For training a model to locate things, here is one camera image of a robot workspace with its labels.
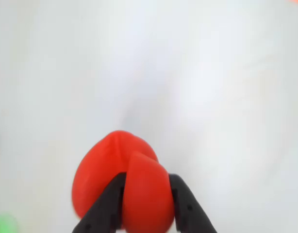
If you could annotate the green rubber duck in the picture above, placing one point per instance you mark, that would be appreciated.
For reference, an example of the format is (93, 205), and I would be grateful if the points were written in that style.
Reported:
(3, 224)

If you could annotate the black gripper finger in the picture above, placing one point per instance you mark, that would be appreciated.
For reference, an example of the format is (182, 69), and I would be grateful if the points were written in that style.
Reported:
(103, 208)
(190, 211)

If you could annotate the red rubber duck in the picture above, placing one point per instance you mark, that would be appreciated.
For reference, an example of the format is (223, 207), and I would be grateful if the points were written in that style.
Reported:
(144, 194)

